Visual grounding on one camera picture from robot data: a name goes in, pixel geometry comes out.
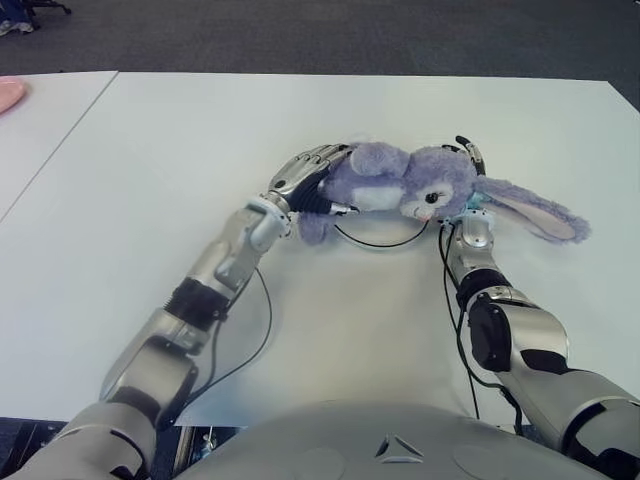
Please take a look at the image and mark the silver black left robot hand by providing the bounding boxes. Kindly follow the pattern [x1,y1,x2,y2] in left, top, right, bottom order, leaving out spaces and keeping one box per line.
[267,143,361,217]

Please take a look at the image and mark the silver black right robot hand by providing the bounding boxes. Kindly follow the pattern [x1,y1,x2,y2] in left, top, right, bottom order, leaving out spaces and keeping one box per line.
[442,134,488,177]

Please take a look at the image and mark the purple plush rabbit doll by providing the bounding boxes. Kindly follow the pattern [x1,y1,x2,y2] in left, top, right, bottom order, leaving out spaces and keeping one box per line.
[298,142,593,247]

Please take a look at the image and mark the white plate with black rim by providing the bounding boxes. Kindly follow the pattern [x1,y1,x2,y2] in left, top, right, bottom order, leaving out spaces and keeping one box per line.
[333,218,429,250]

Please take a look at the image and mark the pink plate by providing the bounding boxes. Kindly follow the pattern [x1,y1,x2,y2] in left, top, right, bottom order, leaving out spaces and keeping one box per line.
[0,77,28,114]

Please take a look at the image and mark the grey robot torso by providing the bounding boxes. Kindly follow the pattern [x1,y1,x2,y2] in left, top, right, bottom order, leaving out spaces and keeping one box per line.
[174,399,601,480]

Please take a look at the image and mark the black office chair base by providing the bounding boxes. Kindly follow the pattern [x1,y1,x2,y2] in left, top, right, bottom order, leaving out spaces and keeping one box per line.
[24,0,72,17]

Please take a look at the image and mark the white sneaker shoe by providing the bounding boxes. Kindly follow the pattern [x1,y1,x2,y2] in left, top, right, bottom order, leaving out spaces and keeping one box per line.
[0,19,36,38]

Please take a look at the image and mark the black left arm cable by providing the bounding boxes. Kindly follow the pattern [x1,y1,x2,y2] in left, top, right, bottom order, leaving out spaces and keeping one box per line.
[178,267,274,422]

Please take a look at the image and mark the long black right arm cable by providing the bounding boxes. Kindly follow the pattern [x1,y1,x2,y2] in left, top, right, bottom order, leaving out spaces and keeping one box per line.
[438,224,482,419]

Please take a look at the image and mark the short black right arm cable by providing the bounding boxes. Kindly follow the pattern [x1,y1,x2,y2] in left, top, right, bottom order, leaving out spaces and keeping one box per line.
[498,383,526,437]

